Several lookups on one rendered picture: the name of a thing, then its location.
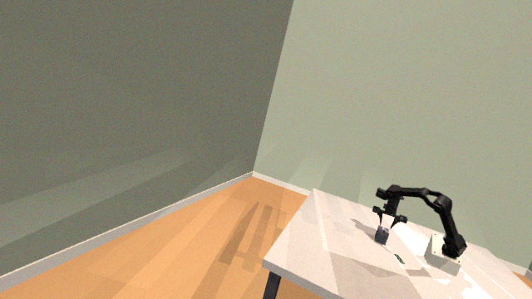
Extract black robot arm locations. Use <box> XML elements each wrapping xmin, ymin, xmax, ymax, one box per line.
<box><xmin>376</xmin><ymin>185</ymin><xmax>467</xmax><ymax>260</ymax></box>

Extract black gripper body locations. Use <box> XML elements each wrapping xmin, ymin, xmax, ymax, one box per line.
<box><xmin>372</xmin><ymin>203</ymin><xmax>408</xmax><ymax>223</ymax></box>

